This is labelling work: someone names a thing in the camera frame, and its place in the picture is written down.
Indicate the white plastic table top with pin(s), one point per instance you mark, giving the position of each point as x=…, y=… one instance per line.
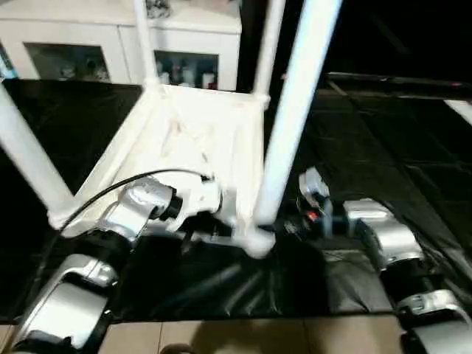
x=192, y=133

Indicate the white plastic table leg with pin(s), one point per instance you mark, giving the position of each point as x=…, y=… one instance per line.
x=29, y=158
x=299, y=96
x=267, y=37
x=144, y=44

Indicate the black work mat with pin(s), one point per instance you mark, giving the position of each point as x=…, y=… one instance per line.
x=369, y=162

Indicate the black flat bar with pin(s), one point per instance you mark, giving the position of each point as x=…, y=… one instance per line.
x=398, y=80

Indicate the white board strip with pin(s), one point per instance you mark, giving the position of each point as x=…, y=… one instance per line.
x=461, y=110

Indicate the white cabinet with glass doors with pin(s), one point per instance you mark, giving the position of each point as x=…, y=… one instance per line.
x=74, y=29

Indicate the teal plastic tube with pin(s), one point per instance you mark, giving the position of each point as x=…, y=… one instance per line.
x=6, y=65

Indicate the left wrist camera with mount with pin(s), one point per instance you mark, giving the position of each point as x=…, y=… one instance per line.
x=195, y=199

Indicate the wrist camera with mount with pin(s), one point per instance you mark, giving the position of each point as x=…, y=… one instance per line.
x=311, y=184
x=195, y=199

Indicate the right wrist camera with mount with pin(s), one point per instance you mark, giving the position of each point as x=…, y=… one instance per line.
x=311, y=184

